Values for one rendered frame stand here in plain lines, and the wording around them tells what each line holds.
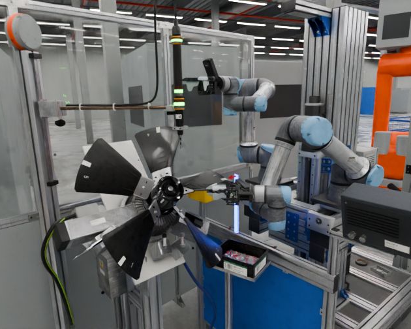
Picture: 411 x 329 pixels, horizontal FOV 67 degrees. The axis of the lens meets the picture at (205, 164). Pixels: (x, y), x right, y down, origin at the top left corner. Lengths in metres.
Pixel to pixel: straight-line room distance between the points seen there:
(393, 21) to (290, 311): 4.12
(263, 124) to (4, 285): 4.35
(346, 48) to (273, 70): 3.57
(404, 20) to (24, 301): 4.91
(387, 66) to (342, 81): 3.18
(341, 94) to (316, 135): 0.63
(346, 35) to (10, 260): 2.12
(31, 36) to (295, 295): 1.69
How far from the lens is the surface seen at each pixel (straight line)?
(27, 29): 1.68
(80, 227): 1.28
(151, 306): 1.62
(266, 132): 5.40
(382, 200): 1.20
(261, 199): 1.31
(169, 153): 1.40
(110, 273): 1.64
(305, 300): 1.59
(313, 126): 1.31
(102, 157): 1.27
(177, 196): 1.27
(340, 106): 1.91
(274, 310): 1.75
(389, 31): 5.01
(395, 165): 4.97
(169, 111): 1.31
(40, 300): 2.10
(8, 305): 2.06
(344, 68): 1.91
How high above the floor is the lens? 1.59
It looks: 13 degrees down
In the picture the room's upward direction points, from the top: 1 degrees counter-clockwise
